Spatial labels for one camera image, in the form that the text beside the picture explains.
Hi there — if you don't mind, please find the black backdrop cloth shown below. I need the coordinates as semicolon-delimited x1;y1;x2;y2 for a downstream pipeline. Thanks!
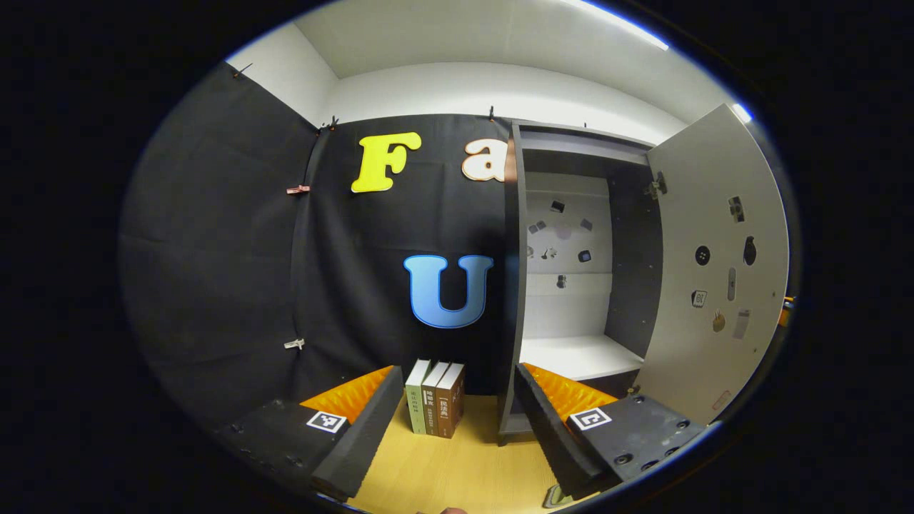
118;61;522;443

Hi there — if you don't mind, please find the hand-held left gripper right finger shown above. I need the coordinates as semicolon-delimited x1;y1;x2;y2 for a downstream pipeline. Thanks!
514;361;711;500

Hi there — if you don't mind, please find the green spine book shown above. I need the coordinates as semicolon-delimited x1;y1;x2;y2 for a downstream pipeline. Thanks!
405;359;432;435

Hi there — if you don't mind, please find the white cabinet shelf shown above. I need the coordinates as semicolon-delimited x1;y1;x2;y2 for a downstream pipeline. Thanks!
520;334;643;383

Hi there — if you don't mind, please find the beige cabinet door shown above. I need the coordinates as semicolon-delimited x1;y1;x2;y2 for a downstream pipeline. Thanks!
632;104;790;428

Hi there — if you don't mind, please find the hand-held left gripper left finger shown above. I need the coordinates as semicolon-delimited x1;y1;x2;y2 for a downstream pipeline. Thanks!
211;365;406;502

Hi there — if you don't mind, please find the dark grey cabinet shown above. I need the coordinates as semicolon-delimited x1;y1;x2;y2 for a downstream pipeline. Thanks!
498;120;665;447

